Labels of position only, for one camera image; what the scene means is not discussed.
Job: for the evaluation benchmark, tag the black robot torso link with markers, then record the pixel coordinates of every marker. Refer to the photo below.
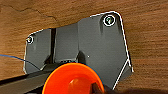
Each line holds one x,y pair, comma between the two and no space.
23,83

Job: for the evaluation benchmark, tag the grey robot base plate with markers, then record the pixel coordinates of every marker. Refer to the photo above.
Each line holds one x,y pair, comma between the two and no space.
100,46

